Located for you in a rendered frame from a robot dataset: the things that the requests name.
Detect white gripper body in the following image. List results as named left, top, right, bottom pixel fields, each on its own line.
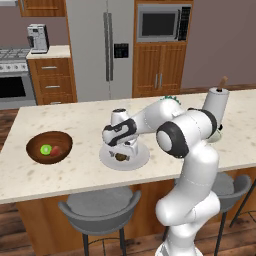
left=123, top=136, right=140, bottom=157

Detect white round plate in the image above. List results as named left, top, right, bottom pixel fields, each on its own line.
left=98, top=139, right=151, bottom=172

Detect pale small bowl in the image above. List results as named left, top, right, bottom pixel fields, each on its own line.
left=206, top=124, right=224, bottom=144

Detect brown wooden bowl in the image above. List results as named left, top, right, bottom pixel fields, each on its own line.
left=25, top=130, right=74, bottom=165

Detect brown fruit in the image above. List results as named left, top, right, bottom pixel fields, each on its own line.
left=114, top=152, right=131, bottom=163

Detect green leafy plant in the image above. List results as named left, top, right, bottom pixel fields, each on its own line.
left=162, top=95, right=182, bottom=106

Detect grey bar stool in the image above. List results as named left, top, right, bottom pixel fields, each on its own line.
left=162, top=171, right=253, bottom=256
left=57, top=186, right=142, bottom=256
left=229, top=178, right=256, bottom=229

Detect red fruit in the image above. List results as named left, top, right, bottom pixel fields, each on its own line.
left=49, top=145, right=63, bottom=157

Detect tall wooden cupboard run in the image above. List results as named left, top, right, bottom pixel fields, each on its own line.
left=131, top=0, right=195, bottom=99

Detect green kiwi half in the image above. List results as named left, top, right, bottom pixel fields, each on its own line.
left=39, top=144, right=53, bottom=156

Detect white utensil pot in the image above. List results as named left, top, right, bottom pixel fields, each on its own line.
left=202, top=87, right=231, bottom=128

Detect wooden drawer cabinet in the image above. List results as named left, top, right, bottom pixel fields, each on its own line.
left=26, top=44, right=79, bottom=106

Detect silver fridge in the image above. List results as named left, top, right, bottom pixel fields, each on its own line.
left=65, top=0, right=136, bottom=103

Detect silver microwave oven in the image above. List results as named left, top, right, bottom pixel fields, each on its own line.
left=136, top=3, right=194, bottom=44

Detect silver stove with oven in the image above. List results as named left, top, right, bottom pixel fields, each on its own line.
left=0, top=47, right=38, bottom=111

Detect white coffee machine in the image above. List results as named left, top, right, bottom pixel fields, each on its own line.
left=26, top=23, right=51, bottom=55

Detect silver range hood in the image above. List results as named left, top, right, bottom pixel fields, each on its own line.
left=0, top=0, right=20, bottom=8

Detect wooden tool handle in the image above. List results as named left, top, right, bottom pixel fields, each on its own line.
left=217, top=75, right=230, bottom=92

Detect wooden wall cupboard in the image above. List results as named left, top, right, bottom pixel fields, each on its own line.
left=18, top=0, right=67, bottom=18

